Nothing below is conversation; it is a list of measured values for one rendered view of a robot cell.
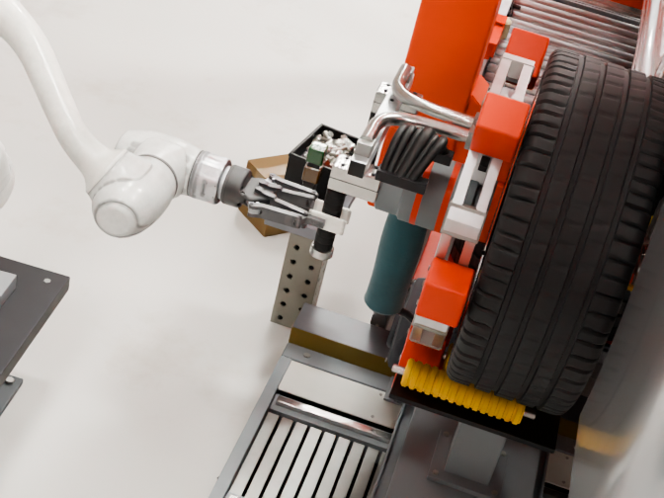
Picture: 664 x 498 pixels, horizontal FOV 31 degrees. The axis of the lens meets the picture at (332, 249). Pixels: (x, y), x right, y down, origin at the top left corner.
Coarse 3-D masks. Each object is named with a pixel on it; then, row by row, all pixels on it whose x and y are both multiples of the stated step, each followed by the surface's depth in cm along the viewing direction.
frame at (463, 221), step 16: (512, 64) 223; (528, 64) 223; (496, 80) 214; (512, 80) 225; (528, 80) 217; (496, 160) 205; (464, 176) 204; (496, 176) 204; (464, 192) 203; (448, 208) 203; (464, 208) 203; (480, 208) 203; (448, 224) 203; (464, 224) 202; (480, 224) 202; (448, 240) 205; (464, 240) 204; (448, 256) 252; (464, 256) 205; (416, 320) 214; (432, 320) 214; (416, 336) 229; (432, 336) 233
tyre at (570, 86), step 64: (576, 64) 212; (576, 128) 200; (640, 128) 202; (512, 192) 198; (576, 192) 197; (640, 192) 196; (512, 256) 198; (576, 256) 197; (512, 320) 202; (576, 320) 200; (512, 384) 214; (576, 384) 207
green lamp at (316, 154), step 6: (312, 144) 277; (318, 144) 277; (324, 144) 278; (312, 150) 276; (318, 150) 275; (324, 150) 276; (306, 156) 277; (312, 156) 276; (318, 156) 276; (324, 156) 277; (312, 162) 277; (318, 162) 277
